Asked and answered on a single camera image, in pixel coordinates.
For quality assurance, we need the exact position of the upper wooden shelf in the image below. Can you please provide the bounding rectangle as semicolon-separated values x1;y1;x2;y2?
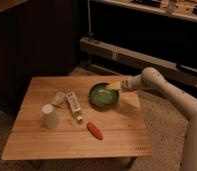
93;0;197;23

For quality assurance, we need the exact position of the clear plastic cup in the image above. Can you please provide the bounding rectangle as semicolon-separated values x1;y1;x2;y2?
52;91;65;107

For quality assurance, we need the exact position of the wooden table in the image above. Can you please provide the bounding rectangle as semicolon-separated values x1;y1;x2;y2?
2;76;152;160

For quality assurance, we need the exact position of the grey metal shelf beam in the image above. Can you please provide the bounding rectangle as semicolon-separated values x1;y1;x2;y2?
80;37;197;88

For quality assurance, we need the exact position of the vertical metal pole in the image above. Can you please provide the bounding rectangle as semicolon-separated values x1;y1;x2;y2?
87;0;93;39

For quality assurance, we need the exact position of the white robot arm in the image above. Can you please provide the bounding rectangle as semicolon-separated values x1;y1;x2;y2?
108;67;197;171

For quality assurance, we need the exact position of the white toothpaste tube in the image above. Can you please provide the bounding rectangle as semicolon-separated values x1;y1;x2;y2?
66;92;83;122

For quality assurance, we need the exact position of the black tray on shelf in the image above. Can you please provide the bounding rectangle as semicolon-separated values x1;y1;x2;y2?
176;64;197;77

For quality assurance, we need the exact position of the green ceramic bowl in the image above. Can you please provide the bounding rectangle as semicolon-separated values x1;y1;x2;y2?
88;82;119;108

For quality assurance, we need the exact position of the orange carrot toy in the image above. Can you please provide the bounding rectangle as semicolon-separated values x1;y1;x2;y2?
87;122;103;140

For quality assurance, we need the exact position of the white paper cup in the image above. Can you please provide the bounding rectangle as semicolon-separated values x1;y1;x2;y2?
41;104;60;128

